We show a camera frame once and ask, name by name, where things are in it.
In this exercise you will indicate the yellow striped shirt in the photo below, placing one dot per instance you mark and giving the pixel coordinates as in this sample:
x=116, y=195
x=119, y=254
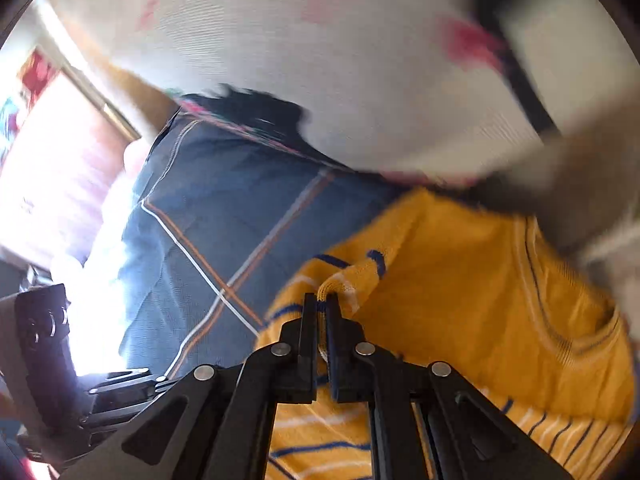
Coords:
x=465, y=310

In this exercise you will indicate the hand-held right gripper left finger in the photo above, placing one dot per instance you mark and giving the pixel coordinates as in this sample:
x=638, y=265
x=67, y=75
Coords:
x=309, y=332

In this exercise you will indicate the white pink-printed cloth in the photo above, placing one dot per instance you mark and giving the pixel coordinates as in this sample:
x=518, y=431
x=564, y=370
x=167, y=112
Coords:
x=320, y=55

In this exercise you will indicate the blue plaid cloth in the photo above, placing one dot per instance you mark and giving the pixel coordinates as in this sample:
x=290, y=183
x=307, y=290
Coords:
x=220, y=240

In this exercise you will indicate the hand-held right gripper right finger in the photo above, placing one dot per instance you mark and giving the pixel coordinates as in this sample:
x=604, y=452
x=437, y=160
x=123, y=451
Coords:
x=334, y=332

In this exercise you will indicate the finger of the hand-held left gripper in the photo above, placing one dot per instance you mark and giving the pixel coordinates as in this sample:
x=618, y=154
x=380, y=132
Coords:
x=125, y=390

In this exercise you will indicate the dark floral cloth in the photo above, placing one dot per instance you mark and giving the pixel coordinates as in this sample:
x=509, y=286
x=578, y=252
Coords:
x=250, y=115

